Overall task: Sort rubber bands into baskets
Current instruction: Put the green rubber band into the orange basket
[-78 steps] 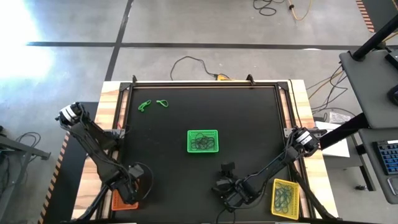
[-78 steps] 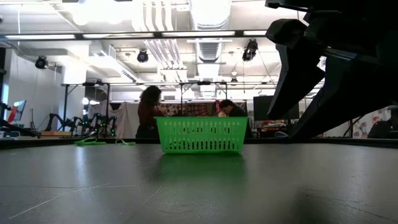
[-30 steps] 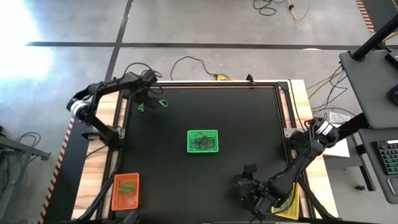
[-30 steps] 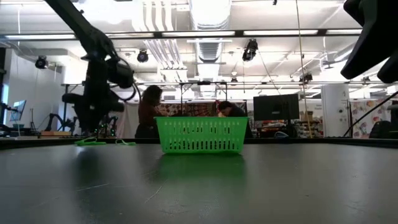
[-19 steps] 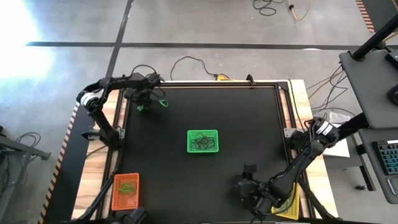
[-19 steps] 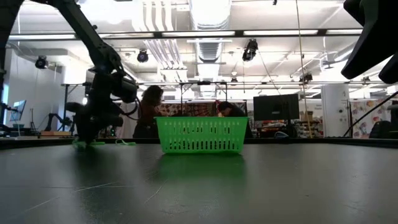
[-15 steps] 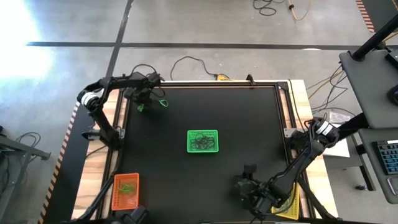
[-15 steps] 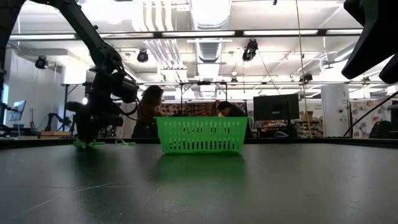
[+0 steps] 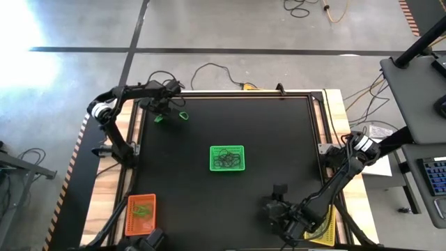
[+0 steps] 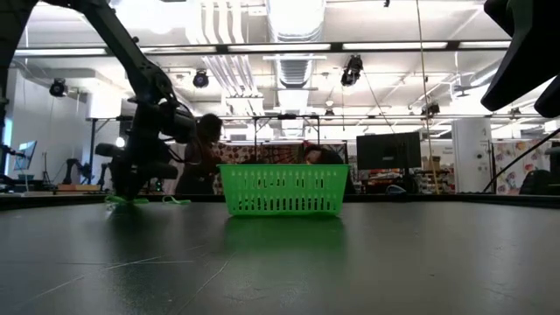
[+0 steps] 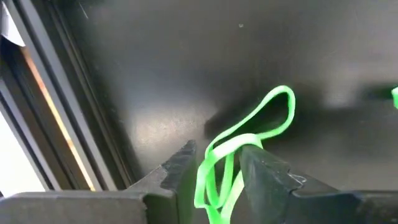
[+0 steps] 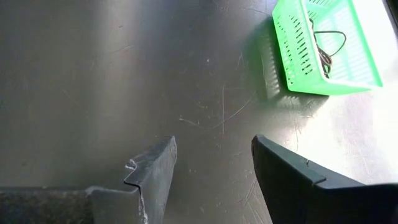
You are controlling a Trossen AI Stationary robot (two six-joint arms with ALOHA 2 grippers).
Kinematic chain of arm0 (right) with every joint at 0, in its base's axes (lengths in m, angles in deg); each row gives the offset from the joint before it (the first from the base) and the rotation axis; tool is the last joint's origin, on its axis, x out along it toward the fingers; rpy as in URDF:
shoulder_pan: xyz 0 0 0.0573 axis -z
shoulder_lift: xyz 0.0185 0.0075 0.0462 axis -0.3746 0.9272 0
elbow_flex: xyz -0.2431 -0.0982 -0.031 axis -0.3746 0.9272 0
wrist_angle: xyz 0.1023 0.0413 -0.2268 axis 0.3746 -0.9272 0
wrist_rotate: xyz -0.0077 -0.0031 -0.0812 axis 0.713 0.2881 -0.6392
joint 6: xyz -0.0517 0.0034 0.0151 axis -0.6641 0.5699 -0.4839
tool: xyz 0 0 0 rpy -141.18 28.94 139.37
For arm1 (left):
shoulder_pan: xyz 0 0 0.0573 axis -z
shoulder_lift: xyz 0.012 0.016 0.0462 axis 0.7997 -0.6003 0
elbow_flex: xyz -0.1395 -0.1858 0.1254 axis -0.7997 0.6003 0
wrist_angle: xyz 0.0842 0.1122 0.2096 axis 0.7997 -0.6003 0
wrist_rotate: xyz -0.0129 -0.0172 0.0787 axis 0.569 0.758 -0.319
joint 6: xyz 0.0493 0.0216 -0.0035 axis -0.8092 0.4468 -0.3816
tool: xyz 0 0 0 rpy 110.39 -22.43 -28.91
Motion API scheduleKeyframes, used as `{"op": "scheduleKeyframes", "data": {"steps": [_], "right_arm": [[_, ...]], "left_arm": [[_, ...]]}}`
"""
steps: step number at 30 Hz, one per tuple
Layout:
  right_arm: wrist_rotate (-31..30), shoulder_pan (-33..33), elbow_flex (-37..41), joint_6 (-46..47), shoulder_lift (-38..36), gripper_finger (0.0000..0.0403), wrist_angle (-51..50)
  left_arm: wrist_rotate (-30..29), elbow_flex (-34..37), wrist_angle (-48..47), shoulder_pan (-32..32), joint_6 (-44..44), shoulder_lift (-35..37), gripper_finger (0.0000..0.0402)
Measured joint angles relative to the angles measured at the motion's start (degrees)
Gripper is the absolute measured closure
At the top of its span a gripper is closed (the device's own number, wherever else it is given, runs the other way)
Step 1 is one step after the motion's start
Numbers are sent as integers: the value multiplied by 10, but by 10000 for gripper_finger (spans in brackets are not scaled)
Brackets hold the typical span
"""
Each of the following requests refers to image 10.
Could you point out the black chair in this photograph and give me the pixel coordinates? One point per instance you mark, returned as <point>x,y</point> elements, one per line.
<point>536,184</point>

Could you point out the black background robot arm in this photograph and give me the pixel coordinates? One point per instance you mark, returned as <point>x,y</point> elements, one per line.
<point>72,168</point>

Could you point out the silver ventilation duct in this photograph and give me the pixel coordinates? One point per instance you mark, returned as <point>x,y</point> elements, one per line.
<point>295,70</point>

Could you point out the black aluminium table frame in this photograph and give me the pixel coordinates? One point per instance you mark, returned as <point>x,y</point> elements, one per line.
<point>437,199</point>

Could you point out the black ceiling spotlight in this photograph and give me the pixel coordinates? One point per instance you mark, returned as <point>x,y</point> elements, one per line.
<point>58,87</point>
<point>352,70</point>
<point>200,79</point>

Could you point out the black table mat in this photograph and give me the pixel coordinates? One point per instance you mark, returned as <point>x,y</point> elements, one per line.
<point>280,271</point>

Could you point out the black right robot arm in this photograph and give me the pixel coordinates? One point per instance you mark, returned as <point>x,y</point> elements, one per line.
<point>525,52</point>

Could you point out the green plastic basket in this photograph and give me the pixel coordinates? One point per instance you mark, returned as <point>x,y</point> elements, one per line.
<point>284,168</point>

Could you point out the black computer monitor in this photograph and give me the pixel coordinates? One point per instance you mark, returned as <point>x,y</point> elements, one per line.
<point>389,151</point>

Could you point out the green rubber band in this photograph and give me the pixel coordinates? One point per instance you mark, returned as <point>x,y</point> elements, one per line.
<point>140,201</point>
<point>179,201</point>

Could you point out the black overhead beam with lights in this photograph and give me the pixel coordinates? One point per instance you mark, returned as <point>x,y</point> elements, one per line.
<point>337,46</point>

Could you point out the white column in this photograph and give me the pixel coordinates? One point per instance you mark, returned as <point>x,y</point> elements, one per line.
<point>472,153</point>

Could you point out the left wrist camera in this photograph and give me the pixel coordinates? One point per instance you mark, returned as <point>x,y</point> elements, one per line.
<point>107,150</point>

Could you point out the small bluish monitor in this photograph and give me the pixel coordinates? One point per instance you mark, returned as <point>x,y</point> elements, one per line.
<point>26,155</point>

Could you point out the red patterned cloth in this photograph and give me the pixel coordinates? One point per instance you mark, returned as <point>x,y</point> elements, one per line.
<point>262,154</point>

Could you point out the floral patterned cloth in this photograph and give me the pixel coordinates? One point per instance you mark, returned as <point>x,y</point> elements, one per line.
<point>507,153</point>

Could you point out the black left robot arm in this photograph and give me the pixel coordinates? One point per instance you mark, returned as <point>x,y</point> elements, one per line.
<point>122,48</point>

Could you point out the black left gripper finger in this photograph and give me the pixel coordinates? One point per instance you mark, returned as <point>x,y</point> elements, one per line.
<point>137,186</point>
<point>121,186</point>

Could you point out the person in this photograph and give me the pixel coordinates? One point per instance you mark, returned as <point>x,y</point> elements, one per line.
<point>201,162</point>
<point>324,155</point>

